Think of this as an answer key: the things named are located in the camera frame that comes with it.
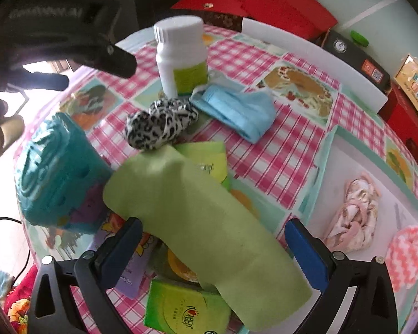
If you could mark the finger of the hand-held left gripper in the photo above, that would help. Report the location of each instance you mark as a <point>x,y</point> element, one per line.
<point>45,80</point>
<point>120,61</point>

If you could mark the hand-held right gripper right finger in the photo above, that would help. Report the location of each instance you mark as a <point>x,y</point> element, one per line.
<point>306,254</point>

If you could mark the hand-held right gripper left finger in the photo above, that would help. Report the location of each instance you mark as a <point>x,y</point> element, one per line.
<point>120,254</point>

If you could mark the purple wipes packet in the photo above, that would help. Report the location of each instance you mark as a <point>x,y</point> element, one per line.
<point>134,275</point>

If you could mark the leopard print scrunchie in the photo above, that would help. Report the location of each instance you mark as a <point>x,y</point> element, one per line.
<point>160,125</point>

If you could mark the white tray with teal rim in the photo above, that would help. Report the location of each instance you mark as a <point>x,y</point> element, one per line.
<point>334,181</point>

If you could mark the green cloth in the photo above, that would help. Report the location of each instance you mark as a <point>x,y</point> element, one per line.
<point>202,222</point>

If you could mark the small green packet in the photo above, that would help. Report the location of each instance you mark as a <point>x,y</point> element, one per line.
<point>212,163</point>

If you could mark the person's left hand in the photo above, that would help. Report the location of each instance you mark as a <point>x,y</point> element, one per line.
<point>7,130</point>

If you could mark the white plastic bottle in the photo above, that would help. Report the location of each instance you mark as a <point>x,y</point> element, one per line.
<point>179,52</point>

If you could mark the pink floral scrunchie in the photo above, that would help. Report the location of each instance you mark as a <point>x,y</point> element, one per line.
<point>351,212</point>

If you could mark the green tissue packet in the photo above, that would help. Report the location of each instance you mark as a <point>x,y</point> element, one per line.
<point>181,309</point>

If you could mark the teal plastic box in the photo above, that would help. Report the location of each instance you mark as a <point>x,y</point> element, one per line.
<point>55,174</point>

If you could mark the pink chevron cloth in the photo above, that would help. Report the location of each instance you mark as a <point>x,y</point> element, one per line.
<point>407,254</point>

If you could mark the pink checkered tablecloth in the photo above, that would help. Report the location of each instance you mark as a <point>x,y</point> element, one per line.
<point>282,153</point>

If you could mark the red paper bag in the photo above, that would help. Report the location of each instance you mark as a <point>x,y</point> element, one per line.
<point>285,3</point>
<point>209,1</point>

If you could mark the red floral cloth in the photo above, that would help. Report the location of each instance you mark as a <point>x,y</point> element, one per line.
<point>17,306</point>

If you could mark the blue face mask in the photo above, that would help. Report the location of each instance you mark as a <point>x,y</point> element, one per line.
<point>237,111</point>

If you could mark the red box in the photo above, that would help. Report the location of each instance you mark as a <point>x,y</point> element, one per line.
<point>404,125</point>

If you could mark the yellow gift box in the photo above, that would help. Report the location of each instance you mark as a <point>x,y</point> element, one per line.
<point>414,87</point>

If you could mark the black device box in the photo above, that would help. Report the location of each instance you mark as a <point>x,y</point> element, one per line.
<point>348,54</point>

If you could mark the green cap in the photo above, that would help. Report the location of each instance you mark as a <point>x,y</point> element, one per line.
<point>359,38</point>

